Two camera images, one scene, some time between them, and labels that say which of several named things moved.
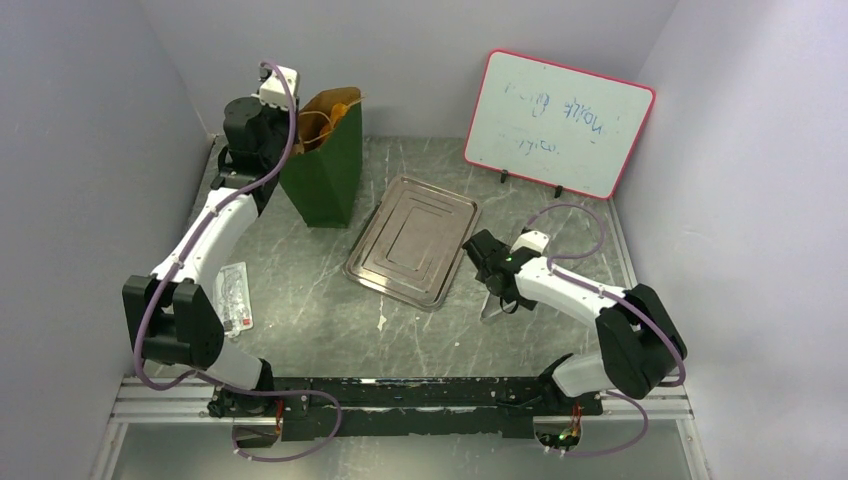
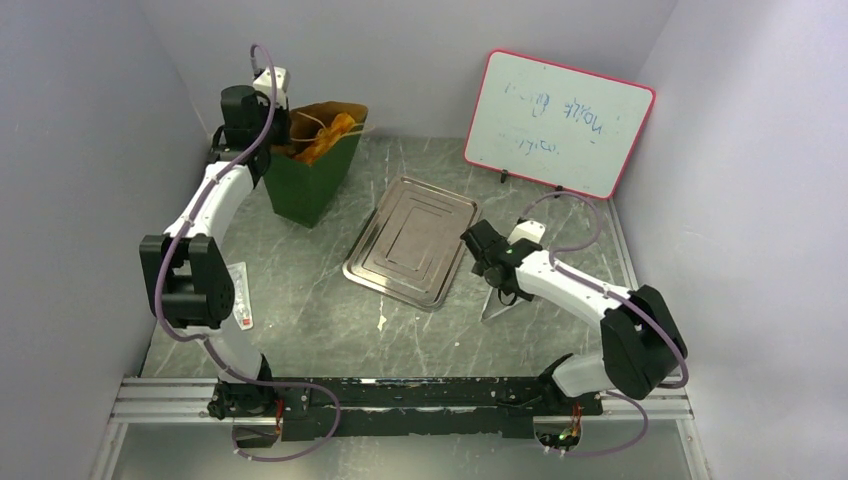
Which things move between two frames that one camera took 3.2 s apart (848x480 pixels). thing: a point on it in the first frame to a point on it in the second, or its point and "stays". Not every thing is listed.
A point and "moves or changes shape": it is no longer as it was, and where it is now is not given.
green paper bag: x=323 y=183 moves or changes shape
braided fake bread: x=338 y=112 moves or changes shape
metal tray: x=412 y=245 stays
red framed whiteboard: x=555 y=124 stays
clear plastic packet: x=232 y=291 stays
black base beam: x=394 y=408 stays
